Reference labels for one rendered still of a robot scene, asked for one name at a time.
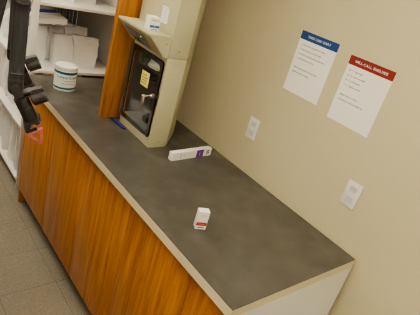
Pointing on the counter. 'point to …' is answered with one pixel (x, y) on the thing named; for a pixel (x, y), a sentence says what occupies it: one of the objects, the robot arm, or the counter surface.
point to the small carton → (152, 22)
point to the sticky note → (145, 79)
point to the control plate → (137, 36)
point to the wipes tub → (65, 76)
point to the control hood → (155, 43)
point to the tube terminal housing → (170, 64)
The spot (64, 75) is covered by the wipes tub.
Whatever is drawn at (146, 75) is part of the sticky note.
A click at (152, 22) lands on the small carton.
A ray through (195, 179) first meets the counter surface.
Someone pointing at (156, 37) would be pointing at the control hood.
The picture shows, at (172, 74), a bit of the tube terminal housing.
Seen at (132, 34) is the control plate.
